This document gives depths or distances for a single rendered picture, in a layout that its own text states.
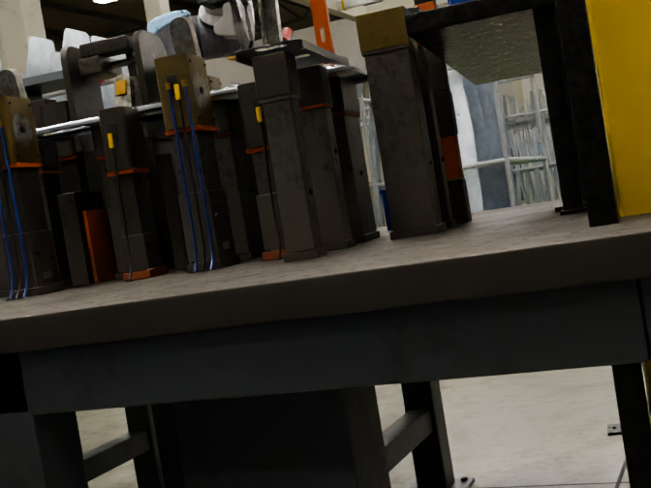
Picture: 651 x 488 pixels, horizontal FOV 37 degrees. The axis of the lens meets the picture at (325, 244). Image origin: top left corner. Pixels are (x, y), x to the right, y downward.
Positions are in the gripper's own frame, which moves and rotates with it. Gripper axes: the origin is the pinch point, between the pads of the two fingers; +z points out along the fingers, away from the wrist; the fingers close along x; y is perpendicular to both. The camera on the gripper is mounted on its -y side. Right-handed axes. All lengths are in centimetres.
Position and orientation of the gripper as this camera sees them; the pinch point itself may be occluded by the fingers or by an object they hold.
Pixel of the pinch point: (249, 45)
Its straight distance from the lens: 182.6
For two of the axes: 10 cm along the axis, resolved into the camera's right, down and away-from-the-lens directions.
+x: -2.6, 0.7, -9.6
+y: -9.5, 1.7, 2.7
